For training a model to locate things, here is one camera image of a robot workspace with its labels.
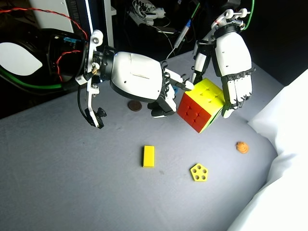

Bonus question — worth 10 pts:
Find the white fabric backdrop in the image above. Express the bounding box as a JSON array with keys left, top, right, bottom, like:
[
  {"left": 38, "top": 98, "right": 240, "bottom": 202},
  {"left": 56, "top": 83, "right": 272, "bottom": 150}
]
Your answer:
[{"left": 227, "top": 68, "right": 308, "bottom": 231}]

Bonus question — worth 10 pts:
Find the grey table cloth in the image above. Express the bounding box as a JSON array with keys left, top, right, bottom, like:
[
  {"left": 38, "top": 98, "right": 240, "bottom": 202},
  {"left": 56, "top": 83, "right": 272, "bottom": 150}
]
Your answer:
[{"left": 0, "top": 50, "right": 286, "bottom": 231}]

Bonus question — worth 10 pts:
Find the white upright post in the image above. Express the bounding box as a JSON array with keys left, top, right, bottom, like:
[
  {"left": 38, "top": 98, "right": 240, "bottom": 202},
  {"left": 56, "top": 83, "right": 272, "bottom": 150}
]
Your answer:
[{"left": 103, "top": 0, "right": 117, "bottom": 49}]

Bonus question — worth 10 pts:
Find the spare white robot hand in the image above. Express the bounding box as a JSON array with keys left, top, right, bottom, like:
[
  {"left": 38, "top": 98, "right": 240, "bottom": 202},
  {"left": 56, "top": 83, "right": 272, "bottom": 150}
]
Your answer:
[{"left": 128, "top": 0, "right": 167, "bottom": 26}]

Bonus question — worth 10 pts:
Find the green cable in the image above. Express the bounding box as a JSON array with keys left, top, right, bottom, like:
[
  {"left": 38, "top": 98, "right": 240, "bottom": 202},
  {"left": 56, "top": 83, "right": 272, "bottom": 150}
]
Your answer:
[
  {"left": 0, "top": 67, "right": 62, "bottom": 90},
  {"left": 242, "top": 0, "right": 256, "bottom": 31}
]

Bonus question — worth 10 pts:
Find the Rubik's cube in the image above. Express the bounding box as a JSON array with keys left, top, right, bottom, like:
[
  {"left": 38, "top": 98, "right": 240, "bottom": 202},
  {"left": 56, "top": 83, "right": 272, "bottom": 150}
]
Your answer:
[{"left": 177, "top": 77, "right": 226, "bottom": 134}]

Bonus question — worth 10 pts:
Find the orange swirl toy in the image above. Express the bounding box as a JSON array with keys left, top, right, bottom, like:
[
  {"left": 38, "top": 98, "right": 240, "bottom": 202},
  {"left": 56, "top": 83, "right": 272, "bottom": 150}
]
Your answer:
[{"left": 235, "top": 141, "right": 250, "bottom": 154}]

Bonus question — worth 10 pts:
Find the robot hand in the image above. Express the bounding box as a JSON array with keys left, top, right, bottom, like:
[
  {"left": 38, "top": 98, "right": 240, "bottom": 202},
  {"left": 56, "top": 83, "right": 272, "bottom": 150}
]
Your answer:
[
  {"left": 109, "top": 51, "right": 195, "bottom": 118},
  {"left": 191, "top": 30, "right": 256, "bottom": 119}
]

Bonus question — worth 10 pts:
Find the black upright column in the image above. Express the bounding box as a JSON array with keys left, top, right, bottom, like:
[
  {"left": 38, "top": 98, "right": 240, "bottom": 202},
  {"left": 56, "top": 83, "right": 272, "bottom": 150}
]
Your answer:
[{"left": 64, "top": 0, "right": 105, "bottom": 49}]

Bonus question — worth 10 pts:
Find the yellow rectangular block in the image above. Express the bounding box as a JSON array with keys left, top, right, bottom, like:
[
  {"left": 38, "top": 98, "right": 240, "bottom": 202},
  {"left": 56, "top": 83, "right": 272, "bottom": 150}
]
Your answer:
[{"left": 142, "top": 145, "right": 155, "bottom": 168}]

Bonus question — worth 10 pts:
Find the yellow pentagon block with holes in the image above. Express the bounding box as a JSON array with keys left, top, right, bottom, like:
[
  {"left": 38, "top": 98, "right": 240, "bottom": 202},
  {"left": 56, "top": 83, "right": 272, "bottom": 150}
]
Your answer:
[{"left": 190, "top": 163, "right": 209, "bottom": 182}]

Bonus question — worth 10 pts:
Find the white cabinet panel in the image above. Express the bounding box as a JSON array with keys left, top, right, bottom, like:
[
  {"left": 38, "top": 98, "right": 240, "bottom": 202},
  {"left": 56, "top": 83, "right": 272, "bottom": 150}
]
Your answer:
[{"left": 28, "top": 0, "right": 74, "bottom": 33}]

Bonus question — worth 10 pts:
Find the chocolate sandwich cookie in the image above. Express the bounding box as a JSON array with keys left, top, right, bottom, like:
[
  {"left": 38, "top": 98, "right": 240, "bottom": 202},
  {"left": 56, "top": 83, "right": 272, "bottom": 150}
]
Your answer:
[{"left": 127, "top": 100, "right": 143, "bottom": 112}]

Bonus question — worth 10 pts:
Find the white cable with blue plug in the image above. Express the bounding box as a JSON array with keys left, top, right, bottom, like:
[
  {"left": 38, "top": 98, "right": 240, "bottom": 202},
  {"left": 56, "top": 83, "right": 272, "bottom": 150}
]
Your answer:
[{"left": 166, "top": 19, "right": 192, "bottom": 61}]

